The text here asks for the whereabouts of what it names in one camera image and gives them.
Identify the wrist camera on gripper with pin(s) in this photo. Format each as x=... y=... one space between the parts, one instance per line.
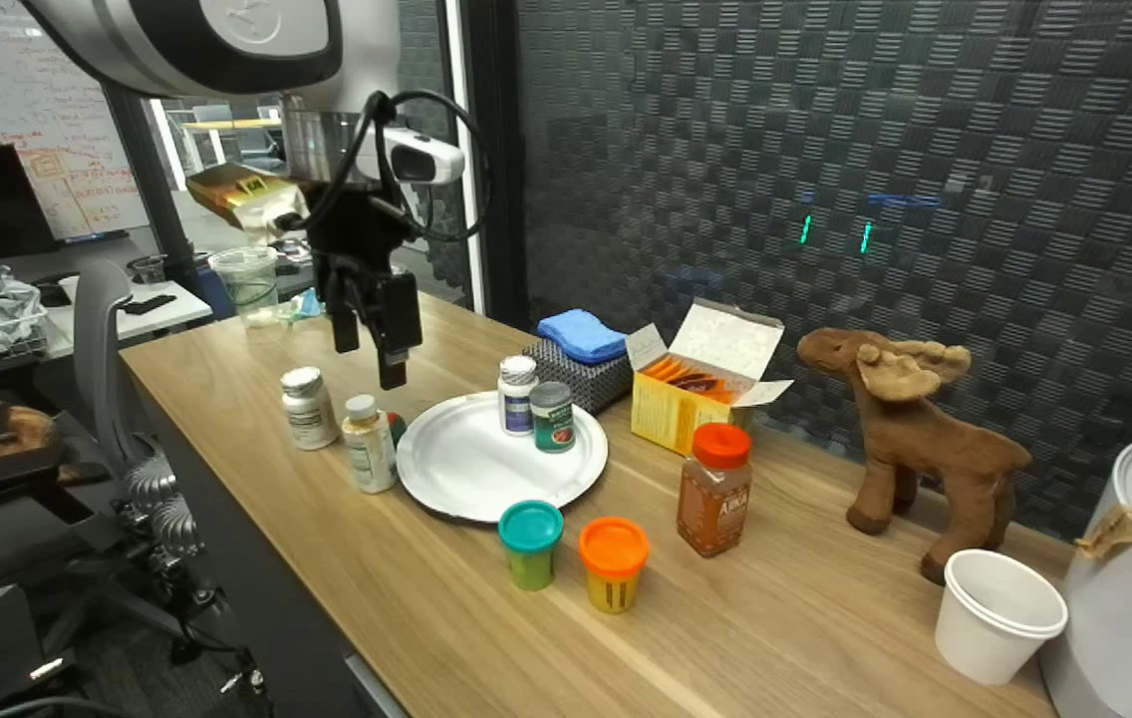
x=420 y=159

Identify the teal lid play-doh tub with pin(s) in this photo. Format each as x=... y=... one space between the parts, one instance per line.
x=533 y=537

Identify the yellow open cardboard box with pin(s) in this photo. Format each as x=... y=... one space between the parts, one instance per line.
x=711 y=373

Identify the white bottle blue label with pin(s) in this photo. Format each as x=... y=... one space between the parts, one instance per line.
x=517 y=380

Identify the black office chair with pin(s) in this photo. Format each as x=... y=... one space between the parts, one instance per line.
x=91 y=526

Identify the white paper cup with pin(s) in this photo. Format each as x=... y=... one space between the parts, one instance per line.
x=995 y=615

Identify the blue sponge cloth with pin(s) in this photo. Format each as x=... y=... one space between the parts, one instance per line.
x=582 y=339

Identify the white paper plate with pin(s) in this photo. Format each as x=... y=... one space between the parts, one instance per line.
x=464 y=464

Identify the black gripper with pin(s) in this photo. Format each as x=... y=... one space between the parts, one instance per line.
x=355 y=230

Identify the orange lid play-doh tub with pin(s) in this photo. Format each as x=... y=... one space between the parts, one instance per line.
x=616 y=558

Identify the amber spice bottle red cap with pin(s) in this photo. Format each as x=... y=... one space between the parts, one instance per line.
x=716 y=489

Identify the brown plush moose toy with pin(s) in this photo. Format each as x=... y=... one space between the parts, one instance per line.
x=906 y=442

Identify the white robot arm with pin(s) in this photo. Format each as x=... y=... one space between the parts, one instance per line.
x=324 y=57

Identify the clear bottle green label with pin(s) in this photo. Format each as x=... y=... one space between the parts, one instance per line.
x=367 y=446

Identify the white pill bottle silver cap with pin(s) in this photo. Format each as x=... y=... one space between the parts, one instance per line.
x=307 y=408

